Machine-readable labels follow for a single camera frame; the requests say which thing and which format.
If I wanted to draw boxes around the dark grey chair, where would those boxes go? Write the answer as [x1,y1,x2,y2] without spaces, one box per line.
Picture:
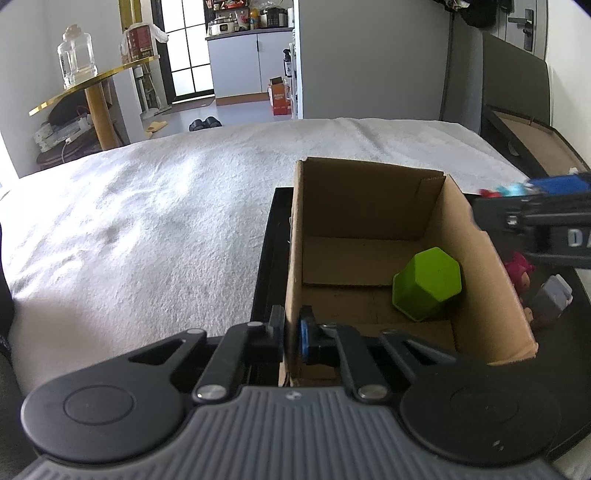
[480,32,553,139]

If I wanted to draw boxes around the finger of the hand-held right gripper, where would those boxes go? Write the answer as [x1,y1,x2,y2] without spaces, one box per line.
[471,193,591,269]
[531,173,591,195]

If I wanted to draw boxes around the black kitchen appliance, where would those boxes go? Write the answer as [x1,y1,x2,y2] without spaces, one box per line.
[259,7,290,29]

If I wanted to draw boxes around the red can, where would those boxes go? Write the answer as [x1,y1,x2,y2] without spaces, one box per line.
[120,23,160,64]

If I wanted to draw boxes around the orange cardboard box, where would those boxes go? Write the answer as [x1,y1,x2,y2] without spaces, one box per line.
[269,76,293,116]

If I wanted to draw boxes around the green hexagonal block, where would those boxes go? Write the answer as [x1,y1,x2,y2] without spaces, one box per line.
[392,247,463,323]

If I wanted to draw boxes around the gold round table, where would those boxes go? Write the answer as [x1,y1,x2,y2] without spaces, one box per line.
[28,54,160,151]

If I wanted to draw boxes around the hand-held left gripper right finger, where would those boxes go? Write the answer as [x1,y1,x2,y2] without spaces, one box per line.
[299,307,485,403]

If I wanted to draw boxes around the white kitchen cabinet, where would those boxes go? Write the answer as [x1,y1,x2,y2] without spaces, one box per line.
[205,27,297,106]

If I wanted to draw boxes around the cardboard-lined tray on chair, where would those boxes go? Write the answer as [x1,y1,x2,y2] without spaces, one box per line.
[482,104,591,180]

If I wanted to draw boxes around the black hanging clothes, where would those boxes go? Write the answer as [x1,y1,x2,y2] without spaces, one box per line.
[429,0,509,31]

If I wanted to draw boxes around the white rice cooker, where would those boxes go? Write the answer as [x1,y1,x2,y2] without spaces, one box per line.
[207,17,239,36]

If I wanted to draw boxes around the white power strip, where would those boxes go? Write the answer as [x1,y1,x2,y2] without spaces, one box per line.
[33,114,91,153]

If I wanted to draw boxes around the brown cardboard box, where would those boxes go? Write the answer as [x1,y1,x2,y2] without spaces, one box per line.
[279,157,539,388]

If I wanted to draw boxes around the black tray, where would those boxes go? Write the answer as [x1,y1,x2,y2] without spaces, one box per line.
[249,187,591,462]

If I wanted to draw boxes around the pale rectangular block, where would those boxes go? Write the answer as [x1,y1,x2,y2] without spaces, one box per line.
[529,274,574,320]

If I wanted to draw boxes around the pink toy figure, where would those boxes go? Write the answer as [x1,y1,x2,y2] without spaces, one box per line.
[503,251,536,297]

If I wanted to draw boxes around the clear glass jar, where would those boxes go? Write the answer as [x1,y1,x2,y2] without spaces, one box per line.
[57,25,99,89]

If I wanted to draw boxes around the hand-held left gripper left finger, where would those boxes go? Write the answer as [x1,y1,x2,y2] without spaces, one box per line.
[127,305,286,403]

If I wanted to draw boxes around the black door lock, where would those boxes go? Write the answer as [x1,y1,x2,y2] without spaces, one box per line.
[507,9,536,52]

